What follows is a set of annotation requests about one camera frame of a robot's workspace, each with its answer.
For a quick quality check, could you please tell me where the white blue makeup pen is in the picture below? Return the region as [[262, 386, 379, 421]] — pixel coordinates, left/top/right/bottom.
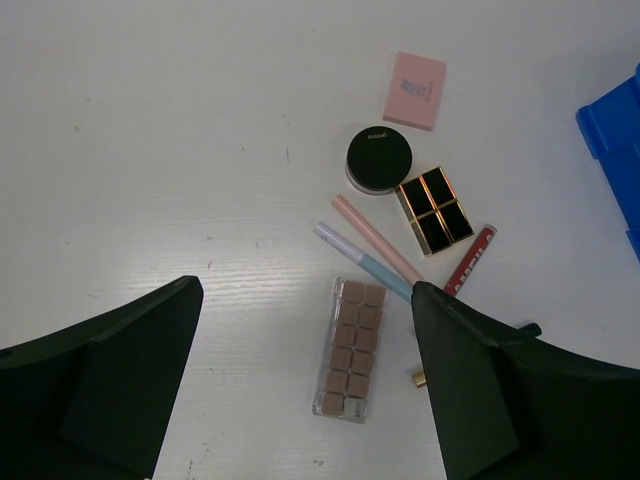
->
[[313, 222, 412, 303]]

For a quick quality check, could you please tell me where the blue plastic organizer bin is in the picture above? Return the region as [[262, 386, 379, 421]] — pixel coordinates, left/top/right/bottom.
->
[[576, 73, 640, 252]]

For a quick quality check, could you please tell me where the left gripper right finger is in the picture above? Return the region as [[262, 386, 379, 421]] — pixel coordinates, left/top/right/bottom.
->
[[411, 282, 639, 479]]

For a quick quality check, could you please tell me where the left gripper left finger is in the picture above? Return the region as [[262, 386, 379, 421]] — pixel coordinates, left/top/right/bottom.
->
[[1, 276, 203, 479]]

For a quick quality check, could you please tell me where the pink slim makeup tube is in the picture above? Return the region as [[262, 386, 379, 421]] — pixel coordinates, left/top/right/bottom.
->
[[331, 195, 424, 285]]

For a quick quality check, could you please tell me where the black round powder jar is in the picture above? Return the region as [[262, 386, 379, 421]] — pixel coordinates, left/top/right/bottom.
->
[[345, 126, 413, 195]]

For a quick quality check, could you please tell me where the brown eyeshadow palette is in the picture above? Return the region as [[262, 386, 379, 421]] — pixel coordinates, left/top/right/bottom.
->
[[312, 277, 388, 424]]

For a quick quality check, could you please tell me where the red lip gloss tube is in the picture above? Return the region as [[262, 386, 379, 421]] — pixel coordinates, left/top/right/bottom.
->
[[444, 224, 497, 296]]

